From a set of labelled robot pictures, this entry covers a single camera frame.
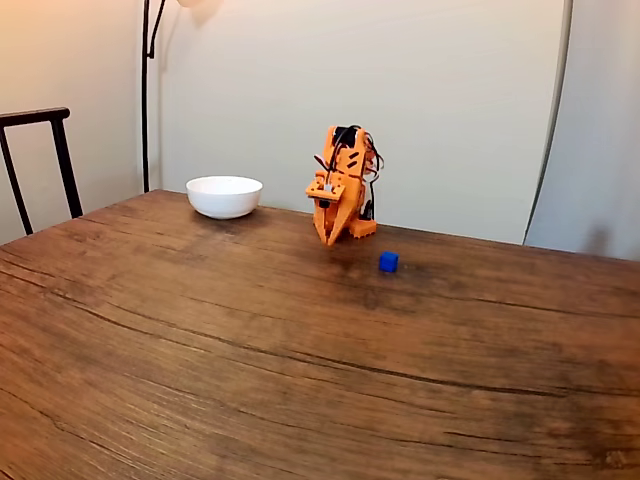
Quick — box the black floor lamp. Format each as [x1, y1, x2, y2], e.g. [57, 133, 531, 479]
[141, 0, 224, 194]

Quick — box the black chair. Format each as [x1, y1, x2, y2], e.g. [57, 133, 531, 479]
[0, 106, 85, 237]

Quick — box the black camera cable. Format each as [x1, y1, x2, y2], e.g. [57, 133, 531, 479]
[313, 124, 363, 192]

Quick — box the white bowl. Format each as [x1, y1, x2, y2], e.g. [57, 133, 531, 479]
[185, 174, 264, 221]

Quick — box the orange camera mount with camera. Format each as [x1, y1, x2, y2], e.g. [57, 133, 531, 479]
[305, 170, 347, 203]

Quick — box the grey vertical pipe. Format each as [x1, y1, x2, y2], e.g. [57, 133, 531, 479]
[521, 0, 576, 246]

